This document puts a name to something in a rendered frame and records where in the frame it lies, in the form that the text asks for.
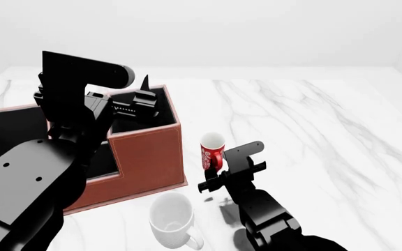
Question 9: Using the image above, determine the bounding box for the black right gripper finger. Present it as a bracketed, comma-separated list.
[251, 160, 268, 174]
[198, 168, 223, 195]

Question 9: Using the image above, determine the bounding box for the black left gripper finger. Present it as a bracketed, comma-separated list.
[132, 74, 158, 107]
[133, 104, 161, 123]

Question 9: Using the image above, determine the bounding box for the red mug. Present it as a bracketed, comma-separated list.
[199, 132, 228, 172]

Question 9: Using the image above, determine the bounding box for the brown leather caddy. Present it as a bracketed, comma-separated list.
[0, 84, 189, 216]

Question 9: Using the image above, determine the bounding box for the white mug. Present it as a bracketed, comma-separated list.
[148, 192, 205, 251]

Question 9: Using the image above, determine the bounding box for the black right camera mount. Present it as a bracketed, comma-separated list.
[222, 140, 265, 174]

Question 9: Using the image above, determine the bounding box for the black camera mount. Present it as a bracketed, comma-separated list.
[222, 140, 265, 174]
[32, 50, 136, 123]

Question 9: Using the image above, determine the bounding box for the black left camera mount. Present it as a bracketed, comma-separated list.
[32, 50, 136, 123]

